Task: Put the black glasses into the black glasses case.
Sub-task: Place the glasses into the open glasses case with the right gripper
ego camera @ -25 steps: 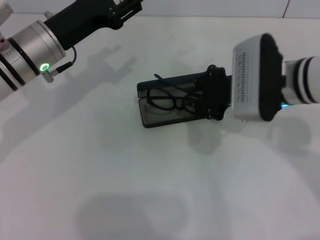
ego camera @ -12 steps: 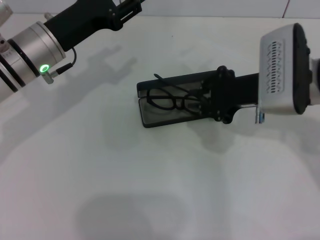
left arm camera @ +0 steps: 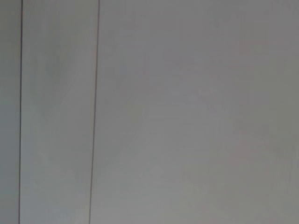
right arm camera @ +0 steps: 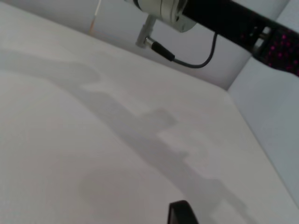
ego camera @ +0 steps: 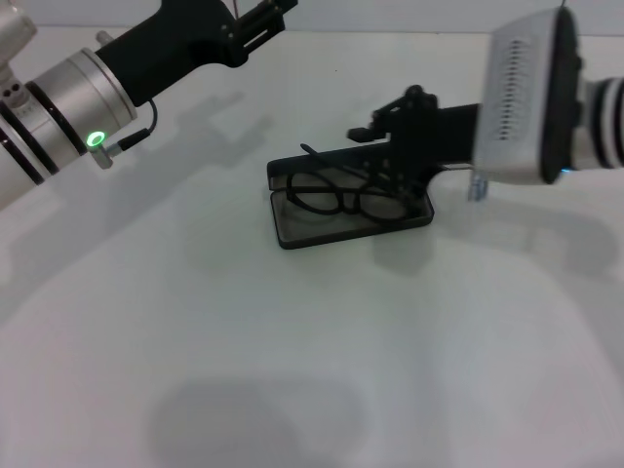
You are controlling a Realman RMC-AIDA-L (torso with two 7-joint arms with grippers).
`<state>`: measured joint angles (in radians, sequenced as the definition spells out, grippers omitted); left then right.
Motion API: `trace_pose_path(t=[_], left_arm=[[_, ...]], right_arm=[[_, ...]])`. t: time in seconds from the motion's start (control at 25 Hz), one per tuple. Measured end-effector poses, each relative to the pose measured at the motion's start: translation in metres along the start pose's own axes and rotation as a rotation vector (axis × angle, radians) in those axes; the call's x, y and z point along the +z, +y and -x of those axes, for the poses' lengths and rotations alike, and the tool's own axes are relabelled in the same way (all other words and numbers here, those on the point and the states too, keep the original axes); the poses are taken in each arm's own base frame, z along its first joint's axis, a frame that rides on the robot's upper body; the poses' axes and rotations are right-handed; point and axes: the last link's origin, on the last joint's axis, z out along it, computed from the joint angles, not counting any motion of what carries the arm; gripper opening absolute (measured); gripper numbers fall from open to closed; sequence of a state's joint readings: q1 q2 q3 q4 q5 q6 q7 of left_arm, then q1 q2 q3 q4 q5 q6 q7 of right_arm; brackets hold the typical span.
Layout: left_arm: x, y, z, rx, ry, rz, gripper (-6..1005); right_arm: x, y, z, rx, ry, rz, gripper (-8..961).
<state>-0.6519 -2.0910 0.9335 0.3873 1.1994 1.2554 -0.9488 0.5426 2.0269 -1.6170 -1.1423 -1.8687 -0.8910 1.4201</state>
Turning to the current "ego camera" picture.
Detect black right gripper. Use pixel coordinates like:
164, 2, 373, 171
346, 84, 484, 207

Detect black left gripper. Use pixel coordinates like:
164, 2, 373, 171
94, 0, 300, 108

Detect black thin-framed glasses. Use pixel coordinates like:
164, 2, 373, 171
285, 141, 426, 227

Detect black glasses case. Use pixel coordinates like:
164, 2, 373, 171
265, 144, 436, 252

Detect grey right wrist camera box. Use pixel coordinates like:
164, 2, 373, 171
469, 6, 595, 187

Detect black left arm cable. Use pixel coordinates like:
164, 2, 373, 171
115, 98, 160, 153

